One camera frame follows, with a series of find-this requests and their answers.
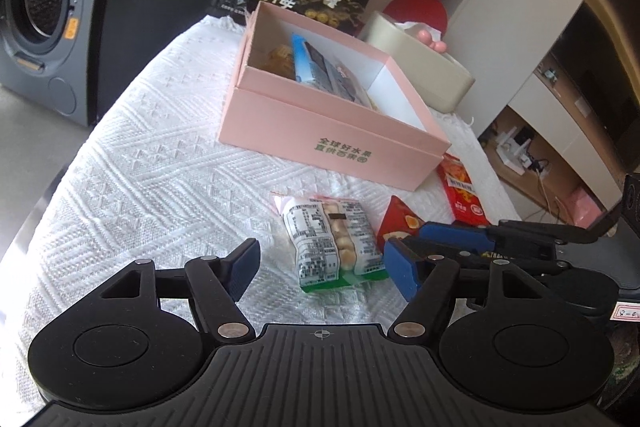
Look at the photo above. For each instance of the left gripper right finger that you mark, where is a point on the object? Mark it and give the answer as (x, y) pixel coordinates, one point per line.
(427, 283)

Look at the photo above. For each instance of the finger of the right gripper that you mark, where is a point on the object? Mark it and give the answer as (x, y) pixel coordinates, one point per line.
(455, 236)

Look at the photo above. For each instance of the yellow long snack bar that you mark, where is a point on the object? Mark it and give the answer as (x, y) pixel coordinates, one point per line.
(280, 62)

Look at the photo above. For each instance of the red spicy strip packet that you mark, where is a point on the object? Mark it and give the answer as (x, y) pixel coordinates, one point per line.
(460, 191)

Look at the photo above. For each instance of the small red egg packet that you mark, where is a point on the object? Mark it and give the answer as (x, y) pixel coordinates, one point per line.
(399, 221)

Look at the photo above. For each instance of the white woven tablecloth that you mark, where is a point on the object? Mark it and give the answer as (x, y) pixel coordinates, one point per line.
(153, 181)

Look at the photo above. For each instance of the cream tissue box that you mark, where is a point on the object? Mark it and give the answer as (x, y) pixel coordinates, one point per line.
(440, 79)

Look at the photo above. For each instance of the pink bag on shelf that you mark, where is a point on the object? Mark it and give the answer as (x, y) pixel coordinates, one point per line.
(583, 208)

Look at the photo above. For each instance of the pink cardboard box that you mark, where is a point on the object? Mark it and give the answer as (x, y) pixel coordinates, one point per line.
(397, 141)

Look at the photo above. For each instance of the blue seaweed snack pack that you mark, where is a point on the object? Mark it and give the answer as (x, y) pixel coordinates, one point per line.
(313, 70)

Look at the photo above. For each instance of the pink balls on tissue box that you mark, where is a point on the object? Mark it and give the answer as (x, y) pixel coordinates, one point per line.
(436, 45)

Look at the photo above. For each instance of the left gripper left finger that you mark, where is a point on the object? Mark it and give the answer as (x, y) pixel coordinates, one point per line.
(216, 284)

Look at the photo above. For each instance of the grey washing machine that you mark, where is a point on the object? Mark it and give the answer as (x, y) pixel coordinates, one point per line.
(45, 11)

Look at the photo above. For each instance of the white router on shelf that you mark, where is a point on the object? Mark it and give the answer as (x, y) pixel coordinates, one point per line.
(513, 155)

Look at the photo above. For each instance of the green white biscuit packet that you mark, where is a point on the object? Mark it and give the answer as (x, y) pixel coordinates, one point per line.
(334, 243)

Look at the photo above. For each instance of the white tv shelf unit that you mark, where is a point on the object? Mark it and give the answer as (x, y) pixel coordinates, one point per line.
(569, 148)

